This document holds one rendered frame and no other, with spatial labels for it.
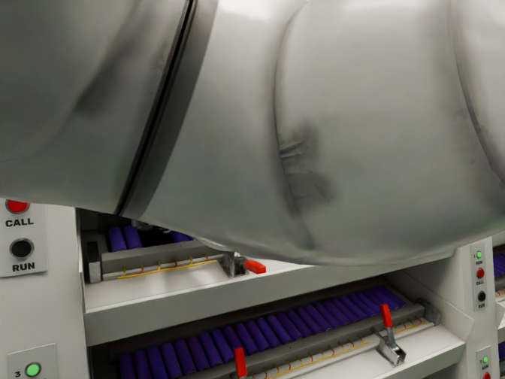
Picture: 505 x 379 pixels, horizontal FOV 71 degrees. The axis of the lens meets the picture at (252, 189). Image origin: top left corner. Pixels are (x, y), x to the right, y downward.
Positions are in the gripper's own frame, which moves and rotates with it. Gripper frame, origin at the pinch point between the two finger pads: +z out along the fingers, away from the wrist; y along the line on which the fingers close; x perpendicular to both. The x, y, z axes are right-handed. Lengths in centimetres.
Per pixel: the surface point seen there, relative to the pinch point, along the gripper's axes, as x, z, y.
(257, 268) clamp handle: 7.3, -10.2, -6.5
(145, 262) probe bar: 4.9, 0.1, 3.7
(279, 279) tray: 10.0, -3.7, -12.6
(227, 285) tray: 9.2, -4.0, -5.0
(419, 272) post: 16, 6, -50
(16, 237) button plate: 0.4, -5.5, 16.0
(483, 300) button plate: 22, -3, -54
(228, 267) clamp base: 7.3, -2.7, -6.0
